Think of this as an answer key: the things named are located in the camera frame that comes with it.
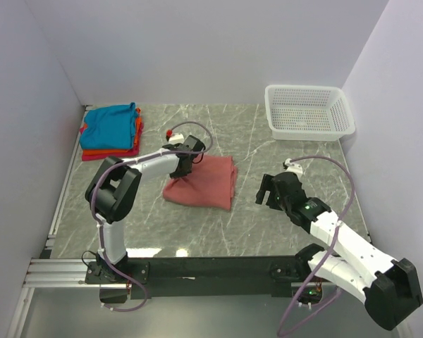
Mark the salmon pink t shirt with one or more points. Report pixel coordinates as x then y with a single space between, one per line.
211 184

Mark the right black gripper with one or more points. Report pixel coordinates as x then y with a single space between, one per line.
267 184

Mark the folded orange t shirt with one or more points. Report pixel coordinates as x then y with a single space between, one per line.
111 131

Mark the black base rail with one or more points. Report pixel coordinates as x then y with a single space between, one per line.
195 276

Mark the folded blue t shirt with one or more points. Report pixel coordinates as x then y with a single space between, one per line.
110 127

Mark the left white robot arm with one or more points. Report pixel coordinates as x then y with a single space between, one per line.
112 192

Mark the aluminium frame rail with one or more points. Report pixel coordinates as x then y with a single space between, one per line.
26 295

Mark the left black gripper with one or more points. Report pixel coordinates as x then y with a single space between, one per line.
178 174

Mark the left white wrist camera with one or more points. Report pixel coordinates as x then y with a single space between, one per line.
174 137

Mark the white plastic basket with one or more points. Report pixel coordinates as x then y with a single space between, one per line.
308 113

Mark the folded magenta t shirt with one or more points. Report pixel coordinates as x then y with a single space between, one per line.
98 154

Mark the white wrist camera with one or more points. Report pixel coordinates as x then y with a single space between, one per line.
174 137
291 167

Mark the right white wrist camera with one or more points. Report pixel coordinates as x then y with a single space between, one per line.
291 167

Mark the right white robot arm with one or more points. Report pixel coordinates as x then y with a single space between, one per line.
388 288

